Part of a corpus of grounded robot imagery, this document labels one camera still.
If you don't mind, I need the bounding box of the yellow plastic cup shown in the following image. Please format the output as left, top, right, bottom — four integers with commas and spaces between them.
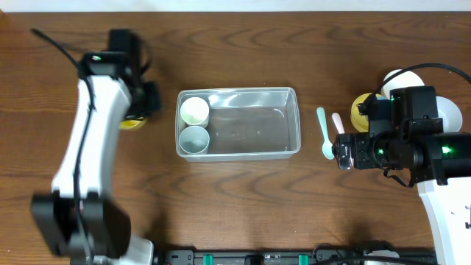
119, 119, 146, 130

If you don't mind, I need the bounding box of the cream white plastic cup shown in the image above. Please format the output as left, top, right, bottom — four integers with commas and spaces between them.
180, 97, 210, 128

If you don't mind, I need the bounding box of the light blue plastic cup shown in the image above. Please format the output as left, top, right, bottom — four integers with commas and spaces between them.
178, 126, 210, 155

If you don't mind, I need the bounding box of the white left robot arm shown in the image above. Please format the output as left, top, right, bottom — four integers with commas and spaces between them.
30, 76, 155, 264

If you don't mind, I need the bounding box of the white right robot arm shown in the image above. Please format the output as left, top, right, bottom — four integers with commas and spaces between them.
332, 132, 470, 264

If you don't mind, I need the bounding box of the clear plastic container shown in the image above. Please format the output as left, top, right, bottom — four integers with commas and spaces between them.
175, 87, 301, 162

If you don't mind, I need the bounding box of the mint green plastic spoon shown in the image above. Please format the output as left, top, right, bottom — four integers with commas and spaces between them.
316, 107, 334, 160

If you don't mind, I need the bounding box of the yellow plastic bowl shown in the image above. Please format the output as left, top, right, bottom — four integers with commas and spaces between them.
350, 93, 370, 133

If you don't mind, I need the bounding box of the pink plastic fork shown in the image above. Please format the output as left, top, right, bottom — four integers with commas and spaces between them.
331, 113, 345, 134

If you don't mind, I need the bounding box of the cream white plastic bowl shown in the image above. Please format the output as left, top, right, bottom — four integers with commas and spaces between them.
380, 71, 425, 99

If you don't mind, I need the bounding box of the light blue plastic bowl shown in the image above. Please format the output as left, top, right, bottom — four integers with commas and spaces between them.
436, 96, 463, 133

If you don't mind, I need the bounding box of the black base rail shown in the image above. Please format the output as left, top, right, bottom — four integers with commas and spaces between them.
152, 241, 438, 265

